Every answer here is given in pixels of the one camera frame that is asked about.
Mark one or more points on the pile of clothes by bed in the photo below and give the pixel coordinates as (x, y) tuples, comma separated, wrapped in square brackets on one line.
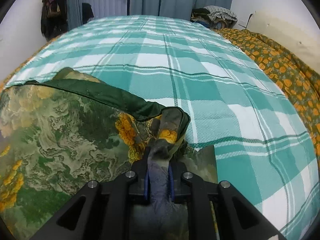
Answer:
[(214, 17)]

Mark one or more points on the hanging dark clothes on wall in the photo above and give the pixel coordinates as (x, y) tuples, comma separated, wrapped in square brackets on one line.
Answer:
[(53, 18)]

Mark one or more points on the beige headboard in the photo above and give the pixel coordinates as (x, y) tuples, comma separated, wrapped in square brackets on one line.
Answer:
[(303, 45)]

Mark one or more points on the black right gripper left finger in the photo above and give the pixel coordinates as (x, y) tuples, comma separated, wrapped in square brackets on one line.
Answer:
[(140, 188)]

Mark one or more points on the teal white plaid blanket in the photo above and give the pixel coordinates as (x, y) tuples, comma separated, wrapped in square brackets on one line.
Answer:
[(282, 184)]

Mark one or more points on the green floral patterned garment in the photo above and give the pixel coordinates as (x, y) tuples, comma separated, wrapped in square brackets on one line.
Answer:
[(58, 135)]

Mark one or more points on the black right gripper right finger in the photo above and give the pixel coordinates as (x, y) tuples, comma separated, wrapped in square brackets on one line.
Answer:
[(179, 190)]

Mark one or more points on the orange floral bed sheet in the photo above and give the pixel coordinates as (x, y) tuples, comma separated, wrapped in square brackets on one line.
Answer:
[(282, 62)]

